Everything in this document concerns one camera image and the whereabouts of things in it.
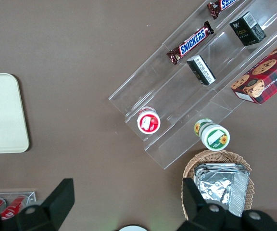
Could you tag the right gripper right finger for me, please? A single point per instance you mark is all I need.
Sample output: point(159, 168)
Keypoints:
point(196, 209)

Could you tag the small black carton box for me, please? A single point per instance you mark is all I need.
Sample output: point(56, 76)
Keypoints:
point(202, 71)
point(246, 30)

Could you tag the clear acrylic stepped shelf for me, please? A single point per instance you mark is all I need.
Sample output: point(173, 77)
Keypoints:
point(177, 96)

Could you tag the cream plastic tray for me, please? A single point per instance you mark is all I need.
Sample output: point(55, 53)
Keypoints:
point(1, 113)

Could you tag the silver foil packets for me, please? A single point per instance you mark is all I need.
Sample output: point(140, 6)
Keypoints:
point(220, 185)

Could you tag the red tartan cookie box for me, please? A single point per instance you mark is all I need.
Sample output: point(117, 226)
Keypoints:
point(268, 77)

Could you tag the green lid yogurt cup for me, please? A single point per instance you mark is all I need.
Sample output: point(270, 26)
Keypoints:
point(215, 138)

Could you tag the Snickers chocolate bar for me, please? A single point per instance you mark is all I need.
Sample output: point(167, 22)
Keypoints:
point(192, 43)
point(221, 6)

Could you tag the light wicker basket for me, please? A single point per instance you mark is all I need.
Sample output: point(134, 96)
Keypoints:
point(191, 166)

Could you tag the red lid yogurt cup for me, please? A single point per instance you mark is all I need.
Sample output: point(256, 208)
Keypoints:
point(148, 122)

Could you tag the clear acrylic bottle rack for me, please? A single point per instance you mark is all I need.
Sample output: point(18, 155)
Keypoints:
point(31, 196)

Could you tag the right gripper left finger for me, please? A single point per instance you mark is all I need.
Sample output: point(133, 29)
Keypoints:
point(54, 207)

